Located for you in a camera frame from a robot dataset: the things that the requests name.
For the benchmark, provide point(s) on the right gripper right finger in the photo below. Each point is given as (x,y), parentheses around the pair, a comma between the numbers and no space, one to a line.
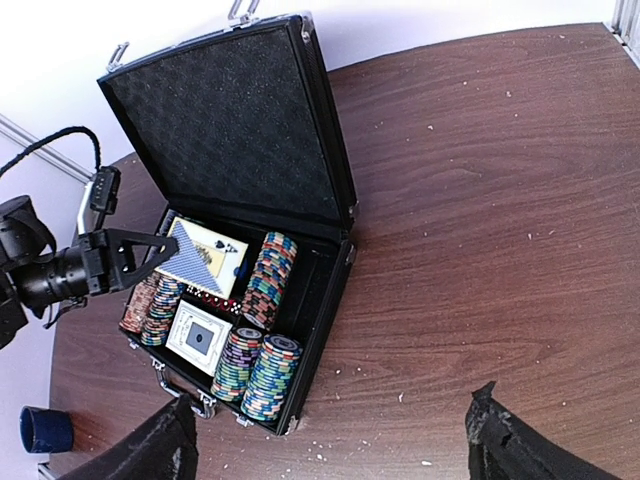
(502,446)

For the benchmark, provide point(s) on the black poker set case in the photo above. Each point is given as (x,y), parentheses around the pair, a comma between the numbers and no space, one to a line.
(239,131)

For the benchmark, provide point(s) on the red dice row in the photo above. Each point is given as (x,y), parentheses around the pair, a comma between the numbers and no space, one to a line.
(231,306)

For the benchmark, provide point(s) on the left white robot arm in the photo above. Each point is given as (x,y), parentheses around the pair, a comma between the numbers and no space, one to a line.
(18,215)

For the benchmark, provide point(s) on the grey chip row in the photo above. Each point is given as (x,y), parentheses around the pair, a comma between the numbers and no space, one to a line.
(161,311)

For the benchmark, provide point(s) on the teal chip row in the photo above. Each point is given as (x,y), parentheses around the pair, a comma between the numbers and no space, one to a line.
(271,377)

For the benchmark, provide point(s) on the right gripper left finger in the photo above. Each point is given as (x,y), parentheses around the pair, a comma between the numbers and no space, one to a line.
(163,447)

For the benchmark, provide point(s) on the orange chip row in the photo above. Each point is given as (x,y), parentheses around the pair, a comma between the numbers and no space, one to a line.
(139,303)

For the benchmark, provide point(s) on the yellow blue card deck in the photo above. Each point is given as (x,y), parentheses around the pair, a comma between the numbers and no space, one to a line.
(206,260)

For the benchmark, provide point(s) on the dark blue mug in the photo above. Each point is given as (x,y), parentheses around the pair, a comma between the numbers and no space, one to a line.
(46,431)

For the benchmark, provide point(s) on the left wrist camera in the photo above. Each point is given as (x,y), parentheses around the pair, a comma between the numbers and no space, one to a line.
(99,199)

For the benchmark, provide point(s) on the right back chip row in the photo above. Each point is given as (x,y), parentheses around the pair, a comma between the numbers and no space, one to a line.
(269,279)

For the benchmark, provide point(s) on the green blue chip row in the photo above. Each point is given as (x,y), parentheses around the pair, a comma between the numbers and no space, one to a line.
(234,368)

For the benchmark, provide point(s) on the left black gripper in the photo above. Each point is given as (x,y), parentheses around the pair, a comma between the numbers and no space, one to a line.
(118,259)

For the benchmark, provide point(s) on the white playing card box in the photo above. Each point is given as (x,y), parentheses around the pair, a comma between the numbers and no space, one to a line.
(198,337)

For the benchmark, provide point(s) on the left aluminium frame post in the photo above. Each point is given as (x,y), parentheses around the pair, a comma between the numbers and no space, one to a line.
(19,136)

